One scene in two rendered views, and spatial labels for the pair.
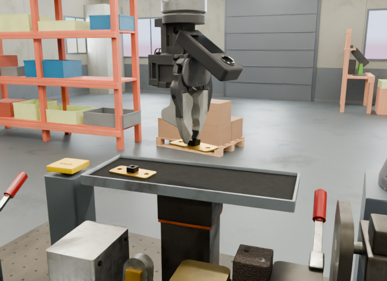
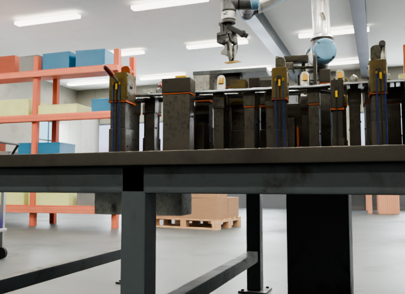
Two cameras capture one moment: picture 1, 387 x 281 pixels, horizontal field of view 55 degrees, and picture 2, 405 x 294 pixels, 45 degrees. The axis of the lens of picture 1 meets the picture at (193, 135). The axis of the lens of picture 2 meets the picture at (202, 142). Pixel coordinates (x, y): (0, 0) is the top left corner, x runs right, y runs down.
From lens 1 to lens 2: 197 cm
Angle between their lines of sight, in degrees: 19
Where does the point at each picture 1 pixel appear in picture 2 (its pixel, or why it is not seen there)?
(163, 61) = (222, 34)
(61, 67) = (57, 149)
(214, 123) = (211, 196)
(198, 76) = (234, 38)
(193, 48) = (232, 28)
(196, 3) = (233, 15)
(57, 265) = (197, 79)
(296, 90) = not seen: hidden behind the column
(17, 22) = (16, 106)
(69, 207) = not seen: hidden behind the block
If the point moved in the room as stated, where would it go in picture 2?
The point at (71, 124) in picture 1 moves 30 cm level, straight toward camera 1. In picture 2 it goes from (63, 205) to (65, 206)
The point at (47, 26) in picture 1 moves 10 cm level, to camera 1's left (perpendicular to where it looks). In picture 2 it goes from (47, 109) to (41, 109)
